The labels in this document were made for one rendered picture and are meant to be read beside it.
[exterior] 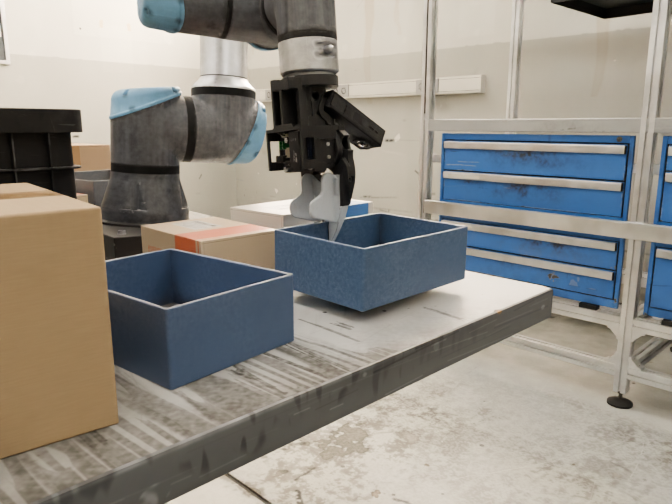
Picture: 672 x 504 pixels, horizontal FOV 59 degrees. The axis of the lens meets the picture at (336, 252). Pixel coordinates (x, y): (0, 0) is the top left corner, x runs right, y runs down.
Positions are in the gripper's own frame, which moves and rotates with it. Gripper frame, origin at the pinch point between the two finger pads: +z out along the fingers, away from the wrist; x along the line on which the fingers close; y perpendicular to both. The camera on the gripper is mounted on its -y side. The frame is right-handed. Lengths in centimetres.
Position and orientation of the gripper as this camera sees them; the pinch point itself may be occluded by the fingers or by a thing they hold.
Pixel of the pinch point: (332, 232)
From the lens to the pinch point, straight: 80.1
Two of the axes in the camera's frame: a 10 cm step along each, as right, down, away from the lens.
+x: 6.8, 0.7, -7.3
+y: -7.3, 1.5, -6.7
